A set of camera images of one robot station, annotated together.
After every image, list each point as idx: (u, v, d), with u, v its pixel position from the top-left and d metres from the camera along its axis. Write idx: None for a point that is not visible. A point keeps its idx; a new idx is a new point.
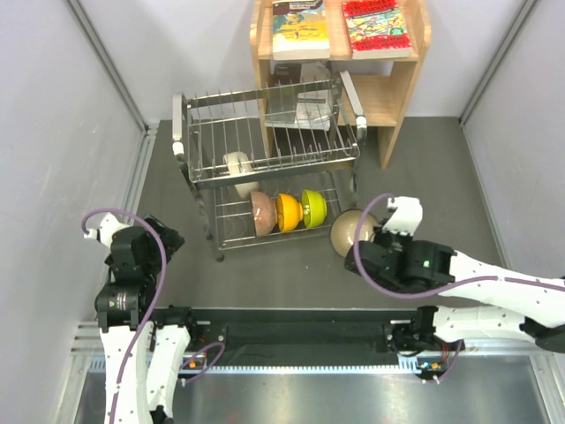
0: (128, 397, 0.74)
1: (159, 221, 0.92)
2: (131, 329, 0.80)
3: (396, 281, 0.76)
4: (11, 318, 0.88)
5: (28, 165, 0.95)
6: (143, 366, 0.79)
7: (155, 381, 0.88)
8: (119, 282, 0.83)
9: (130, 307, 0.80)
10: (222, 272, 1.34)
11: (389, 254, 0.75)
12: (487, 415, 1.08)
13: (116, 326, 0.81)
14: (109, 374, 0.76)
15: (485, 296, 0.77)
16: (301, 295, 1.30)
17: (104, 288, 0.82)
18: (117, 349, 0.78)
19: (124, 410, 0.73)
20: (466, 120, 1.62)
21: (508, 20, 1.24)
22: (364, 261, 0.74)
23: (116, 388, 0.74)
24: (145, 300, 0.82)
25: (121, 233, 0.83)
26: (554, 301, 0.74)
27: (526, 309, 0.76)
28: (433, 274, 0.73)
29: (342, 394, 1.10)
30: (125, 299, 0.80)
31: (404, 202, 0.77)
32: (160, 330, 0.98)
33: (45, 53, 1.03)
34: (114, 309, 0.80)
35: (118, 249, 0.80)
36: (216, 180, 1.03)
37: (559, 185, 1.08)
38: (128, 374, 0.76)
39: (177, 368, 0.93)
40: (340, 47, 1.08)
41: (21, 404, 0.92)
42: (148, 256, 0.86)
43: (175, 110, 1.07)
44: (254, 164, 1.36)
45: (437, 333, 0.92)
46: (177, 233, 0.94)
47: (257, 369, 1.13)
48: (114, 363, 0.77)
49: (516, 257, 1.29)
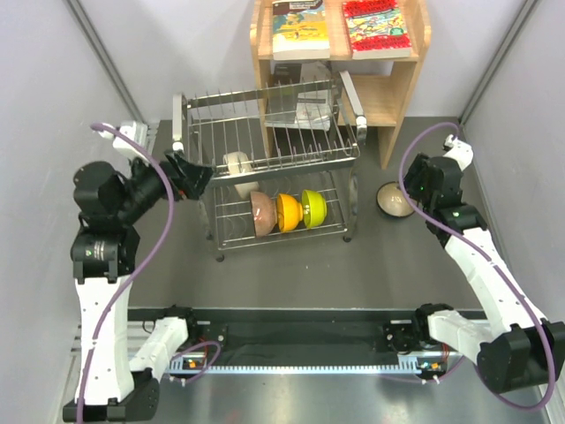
0: (105, 355, 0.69)
1: (179, 165, 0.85)
2: (111, 282, 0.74)
3: (432, 204, 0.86)
4: (11, 319, 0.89)
5: (27, 165, 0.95)
6: (121, 325, 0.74)
7: (146, 351, 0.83)
8: (94, 230, 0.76)
9: (108, 257, 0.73)
10: (221, 276, 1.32)
11: (454, 193, 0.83)
12: (487, 415, 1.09)
13: (93, 277, 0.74)
14: (85, 329, 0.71)
15: (471, 268, 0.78)
16: (300, 292, 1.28)
17: (79, 237, 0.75)
18: (94, 304, 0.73)
19: (101, 368, 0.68)
20: (466, 120, 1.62)
21: (508, 20, 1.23)
22: (439, 172, 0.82)
23: (92, 344, 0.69)
24: (125, 251, 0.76)
25: (84, 178, 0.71)
26: (514, 313, 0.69)
27: (489, 306, 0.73)
28: (455, 220, 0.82)
29: (342, 394, 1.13)
30: (103, 248, 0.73)
31: (462, 146, 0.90)
32: (162, 319, 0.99)
33: (44, 52, 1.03)
34: (90, 259, 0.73)
35: (83, 200, 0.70)
36: (215, 179, 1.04)
37: (558, 186, 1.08)
38: (106, 329, 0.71)
39: (170, 349, 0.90)
40: (340, 47, 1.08)
41: (22, 404, 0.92)
42: (122, 200, 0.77)
43: (175, 110, 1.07)
44: (254, 164, 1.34)
45: (428, 319, 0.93)
46: (193, 185, 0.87)
47: (259, 369, 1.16)
48: (92, 317, 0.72)
49: (516, 259, 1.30)
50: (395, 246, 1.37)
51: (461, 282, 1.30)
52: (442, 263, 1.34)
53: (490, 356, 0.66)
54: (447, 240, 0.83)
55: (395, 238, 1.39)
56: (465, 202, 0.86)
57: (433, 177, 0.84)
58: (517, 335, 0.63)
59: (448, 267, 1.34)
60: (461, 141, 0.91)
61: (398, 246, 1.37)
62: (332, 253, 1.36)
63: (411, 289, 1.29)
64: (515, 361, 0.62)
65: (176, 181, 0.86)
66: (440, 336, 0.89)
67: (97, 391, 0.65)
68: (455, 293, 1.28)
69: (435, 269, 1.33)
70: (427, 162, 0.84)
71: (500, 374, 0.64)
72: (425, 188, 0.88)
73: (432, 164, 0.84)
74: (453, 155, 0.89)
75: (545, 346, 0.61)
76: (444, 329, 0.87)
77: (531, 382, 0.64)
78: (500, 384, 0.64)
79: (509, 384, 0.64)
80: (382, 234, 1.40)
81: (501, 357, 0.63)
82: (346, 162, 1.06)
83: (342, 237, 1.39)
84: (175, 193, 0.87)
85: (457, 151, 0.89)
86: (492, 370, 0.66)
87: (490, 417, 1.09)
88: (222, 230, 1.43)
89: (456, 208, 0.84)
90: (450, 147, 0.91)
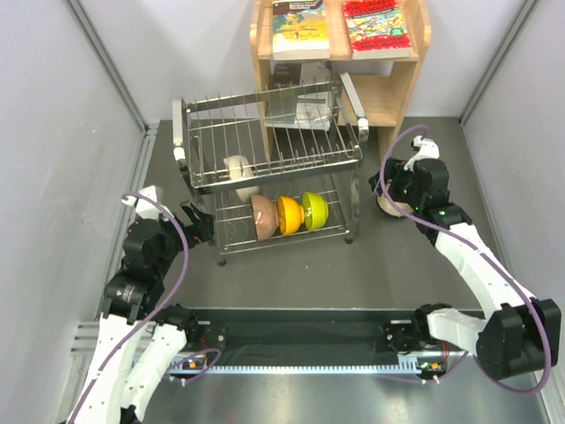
0: (104, 386, 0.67)
1: (195, 212, 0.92)
2: (129, 323, 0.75)
3: (421, 205, 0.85)
4: (11, 320, 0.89)
5: (28, 166, 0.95)
6: (127, 362, 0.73)
7: (136, 378, 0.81)
8: (128, 274, 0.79)
9: (133, 301, 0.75)
10: (222, 276, 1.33)
11: (441, 194, 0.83)
12: (486, 415, 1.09)
13: (115, 315, 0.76)
14: (94, 360, 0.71)
15: (462, 260, 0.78)
16: (304, 294, 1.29)
17: (114, 276, 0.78)
18: (109, 338, 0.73)
19: (95, 399, 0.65)
20: (466, 120, 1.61)
21: (508, 19, 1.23)
22: (428, 176, 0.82)
23: (96, 374, 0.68)
24: (149, 300, 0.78)
25: (136, 230, 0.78)
26: (504, 295, 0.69)
27: (480, 291, 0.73)
28: (443, 220, 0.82)
29: (342, 393, 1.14)
30: (132, 292, 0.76)
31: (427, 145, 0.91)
32: (159, 328, 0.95)
33: (45, 51, 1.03)
34: (118, 299, 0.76)
35: (130, 246, 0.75)
36: (218, 185, 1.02)
37: (557, 186, 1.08)
38: (111, 363, 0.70)
39: (162, 372, 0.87)
40: (340, 47, 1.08)
41: (23, 404, 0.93)
42: (161, 253, 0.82)
43: (175, 115, 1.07)
44: (252, 168, 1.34)
45: (428, 318, 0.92)
46: (207, 227, 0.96)
47: (258, 369, 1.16)
48: (102, 350, 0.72)
49: (516, 258, 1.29)
50: (394, 246, 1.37)
51: (461, 281, 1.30)
52: (442, 263, 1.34)
53: (487, 343, 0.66)
54: (435, 237, 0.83)
55: (394, 238, 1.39)
56: (452, 202, 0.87)
57: (422, 178, 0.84)
58: (508, 314, 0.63)
59: (448, 268, 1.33)
60: (429, 140, 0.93)
61: (398, 246, 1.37)
62: (333, 253, 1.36)
63: (411, 289, 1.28)
64: (509, 342, 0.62)
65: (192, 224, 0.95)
66: (440, 334, 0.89)
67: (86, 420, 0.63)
68: (455, 294, 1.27)
69: (435, 269, 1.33)
70: (417, 164, 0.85)
71: (499, 359, 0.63)
72: (414, 189, 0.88)
73: (421, 167, 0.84)
74: (418, 155, 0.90)
75: (537, 324, 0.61)
76: (445, 327, 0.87)
77: (530, 365, 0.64)
78: (500, 369, 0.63)
79: (509, 368, 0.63)
80: (381, 235, 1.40)
81: (497, 339, 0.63)
82: (346, 165, 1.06)
83: (344, 238, 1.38)
84: (190, 238, 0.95)
85: (424, 148, 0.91)
86: (491, 358, 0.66)
87: (488, 417, 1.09)
88: (223, 235, 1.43)
89: (443, 207, 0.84)
90: (419, 147, 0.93)
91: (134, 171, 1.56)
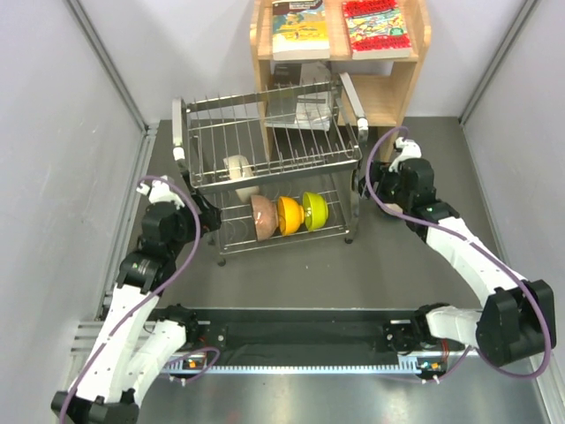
0: (111, 354, 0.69)
1: (204, 201, 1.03)
2: (143, 292, 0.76)
3: (409, 205, 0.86)
4: (11, 321, 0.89)
5: (28, 165, 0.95)
6: (135, 333, 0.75)
7: (137, 364, 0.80)
8: (144, 252, 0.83)
9: (147, 273, 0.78)
10: (222, 276, 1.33)
11: (429, 192, 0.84)
12: (486, 415, 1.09)
13: (130, 286, 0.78)
14: (104, 327, 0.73)
15: (453, 252, 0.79)
16: (303, 293, 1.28)
17: (130, 253, 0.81)
18: (121, 307, 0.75)
19: (101, 366, 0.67)
20: (466, 120, 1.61)
21: (508, 20, 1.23)
22: (412, 173, 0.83)
23: (106, 339, 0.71)
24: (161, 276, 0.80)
25: (154, 208, 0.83)
26: (496, 279, 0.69)
27: (474, 279, 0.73)
28: (432, 215, 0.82)
29: (342, 393, 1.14)
30: (147, 266, 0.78)
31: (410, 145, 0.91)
32: (161, 324, 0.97)
33: (45, 51, 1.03)
34: (134, 272, 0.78)
35: (148, 222, 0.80)
36: (218, 185, 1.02)
37: (557, 187, 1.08)
38: (121, 330, 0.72)
39: (163, 362, 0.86)
40: (340, 47, 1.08)
41: (23, 404, 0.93)
42: (175, 233, 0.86)
43: (174, 115, 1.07)
44: (252, 168, 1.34)
45: (428, 317, 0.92)
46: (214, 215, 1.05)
47: (258, 369, 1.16)
48: (114, 318, 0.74)
49: (516, 259, 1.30)
50: (394, 246, 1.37)
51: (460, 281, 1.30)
52: (441, 263, 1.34)
53: (485, 329, 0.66)
54: (426, 233, 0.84)
55: (394, 238, 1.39)
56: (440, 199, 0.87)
57: (409, 177, 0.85)
58: (501, 296, 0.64)
59: (448, 268, 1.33)
60: (410, 141, 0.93)
61: (398, 246, 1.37)
62: (333, 253, 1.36)
63: (411, 289, 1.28)
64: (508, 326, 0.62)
65: (202, 214, 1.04)
66: (440, 333, 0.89)
67: (91, 385, 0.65)
68: (455, 294, 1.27)
69: (435, 269, 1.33)
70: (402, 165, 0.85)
71: (499, 344, 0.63)
72: (402, 189, 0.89)
73: (406, 167, 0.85)
74: (401, 155, 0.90)
75: (531, 304, 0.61)
76: (444, 325, 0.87)
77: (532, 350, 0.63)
78: (501, 355, 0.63)
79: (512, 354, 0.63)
80: (381, 234, 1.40)
81: (494, 323, 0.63)
82: (346, 165, 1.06)
83: (343, 238, 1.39)
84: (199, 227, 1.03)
85: (407, 148, 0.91)
86: (491, 344, 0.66)
87: (488, 416, 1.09)
88: (223, 235, 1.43)
89: (431, 203, 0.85)
90: (401, 148, 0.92)
91: (133, 171, 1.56)
